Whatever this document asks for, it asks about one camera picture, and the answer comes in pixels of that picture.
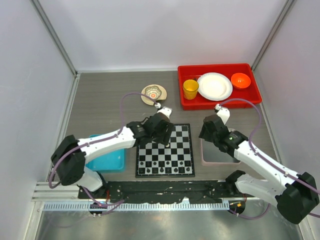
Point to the red plastic bin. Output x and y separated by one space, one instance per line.
251 94

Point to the yellow plastic cup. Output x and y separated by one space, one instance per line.
190 89

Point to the black white chess board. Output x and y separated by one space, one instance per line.
178 149

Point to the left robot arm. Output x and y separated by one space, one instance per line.
72 155

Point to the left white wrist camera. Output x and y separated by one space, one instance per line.
163 110

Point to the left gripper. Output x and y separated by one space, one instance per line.
166 134

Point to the aluminium frame rail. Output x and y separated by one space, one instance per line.
254 187

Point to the white paper plate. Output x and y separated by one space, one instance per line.
214 86

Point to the silver metal tray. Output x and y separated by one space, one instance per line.
211 154

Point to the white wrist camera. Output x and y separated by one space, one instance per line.
163 110
222 112

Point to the blue plastic tray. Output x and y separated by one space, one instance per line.
105 159

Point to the black mounting base plate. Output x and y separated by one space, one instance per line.
166 192

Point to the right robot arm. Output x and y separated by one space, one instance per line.
294 195

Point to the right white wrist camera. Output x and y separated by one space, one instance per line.
222 112

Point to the beige saucer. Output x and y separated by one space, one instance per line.
148 101

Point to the orange plastic bowl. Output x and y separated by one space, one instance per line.
240 81

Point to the patterned small bowl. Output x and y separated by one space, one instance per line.
153 91

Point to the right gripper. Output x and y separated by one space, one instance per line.
203 134

